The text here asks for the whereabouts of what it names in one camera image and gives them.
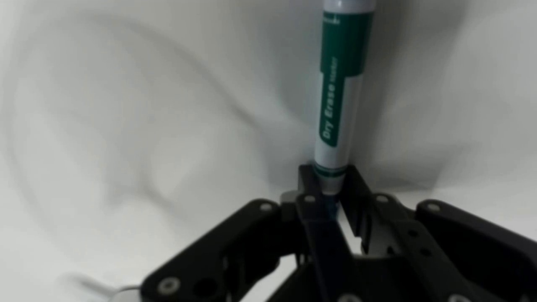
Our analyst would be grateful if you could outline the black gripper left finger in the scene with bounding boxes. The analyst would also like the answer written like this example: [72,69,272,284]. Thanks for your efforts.
[140,163,366,302]

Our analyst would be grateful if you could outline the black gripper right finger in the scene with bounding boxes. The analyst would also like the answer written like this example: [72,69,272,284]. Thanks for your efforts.
[341,165,537,302]

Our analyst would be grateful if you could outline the green dry erase marker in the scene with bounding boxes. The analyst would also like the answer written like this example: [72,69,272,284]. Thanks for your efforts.
[312,0,378,220]

